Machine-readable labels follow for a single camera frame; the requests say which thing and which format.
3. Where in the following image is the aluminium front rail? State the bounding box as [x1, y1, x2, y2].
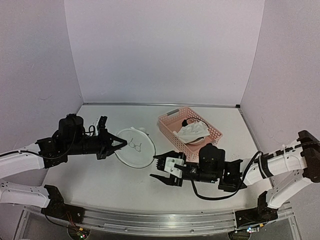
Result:
[14, 197, 301, 240]

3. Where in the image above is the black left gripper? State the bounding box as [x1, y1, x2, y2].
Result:
[65, 128, 127, 160]

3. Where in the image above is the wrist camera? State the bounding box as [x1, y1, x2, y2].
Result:
[164, 157, 185, 179]
[92, 115, 108, 136]

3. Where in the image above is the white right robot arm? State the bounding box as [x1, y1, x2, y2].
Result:
[150, 130, 320, 222]

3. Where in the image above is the white bra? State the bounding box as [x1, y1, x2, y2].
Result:
[173, 117, 210, 145]

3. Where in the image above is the white mesh laundry bag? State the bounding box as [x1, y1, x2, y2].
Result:
[115, 126, 156, 169]

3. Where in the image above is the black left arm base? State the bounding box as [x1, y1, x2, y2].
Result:
[41, 184, 85, 224]

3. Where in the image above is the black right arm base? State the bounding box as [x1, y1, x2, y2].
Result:
[235, 191, 278, 229]

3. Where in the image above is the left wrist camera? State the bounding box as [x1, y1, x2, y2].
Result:
[92, 115, 108, 136]

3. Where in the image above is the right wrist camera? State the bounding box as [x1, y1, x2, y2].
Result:
[164, 157, 185, 179]

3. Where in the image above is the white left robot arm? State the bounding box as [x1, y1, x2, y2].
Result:
[0, 113, 128, 219]

